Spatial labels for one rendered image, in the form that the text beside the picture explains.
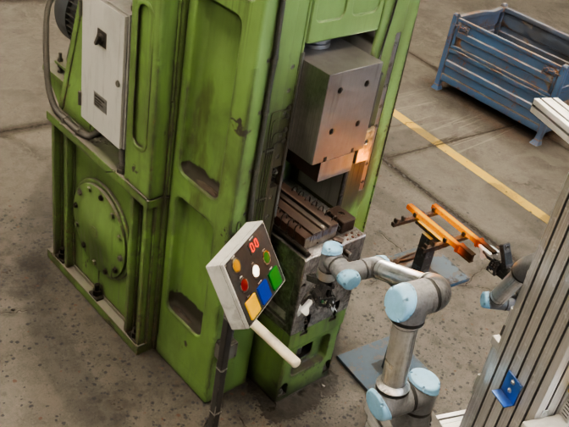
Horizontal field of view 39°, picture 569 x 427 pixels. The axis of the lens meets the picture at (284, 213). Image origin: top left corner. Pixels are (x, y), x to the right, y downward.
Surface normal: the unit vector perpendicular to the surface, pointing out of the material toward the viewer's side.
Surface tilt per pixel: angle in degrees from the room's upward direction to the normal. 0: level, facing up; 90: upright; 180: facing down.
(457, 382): 0
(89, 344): 0
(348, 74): 90
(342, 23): 90
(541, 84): 89
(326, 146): 90
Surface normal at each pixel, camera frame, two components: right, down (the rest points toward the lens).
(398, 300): -0.85, 0.04
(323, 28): 0.65, 0.51
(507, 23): -0.74, 0.28
